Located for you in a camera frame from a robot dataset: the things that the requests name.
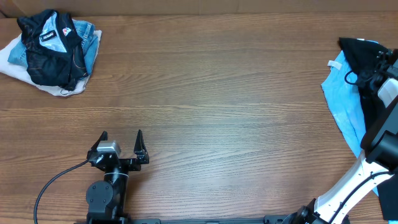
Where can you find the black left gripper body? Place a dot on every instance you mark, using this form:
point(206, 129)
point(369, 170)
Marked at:
point(131, 165)

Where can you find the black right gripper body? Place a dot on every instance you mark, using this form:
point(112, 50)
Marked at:
point(365, 84)

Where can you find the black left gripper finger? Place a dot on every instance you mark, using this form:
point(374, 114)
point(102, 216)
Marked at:
point(103, 137)
point(139, 147)

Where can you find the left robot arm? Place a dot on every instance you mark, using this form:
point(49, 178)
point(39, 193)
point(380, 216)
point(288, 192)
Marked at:
point(106, 198)

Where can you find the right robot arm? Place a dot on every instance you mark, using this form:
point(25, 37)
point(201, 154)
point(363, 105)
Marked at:
point(375, 150)

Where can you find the light blue t-shirt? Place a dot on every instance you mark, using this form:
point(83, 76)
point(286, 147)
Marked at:
point(345, 102)

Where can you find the black folded jacket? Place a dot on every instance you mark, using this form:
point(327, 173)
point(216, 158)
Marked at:
point(53, 49)

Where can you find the white folded cloth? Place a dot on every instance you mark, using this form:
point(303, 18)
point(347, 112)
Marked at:
point(20, 73)

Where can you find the blue denim jeans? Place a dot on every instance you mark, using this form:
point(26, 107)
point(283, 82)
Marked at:
point(90, 43)

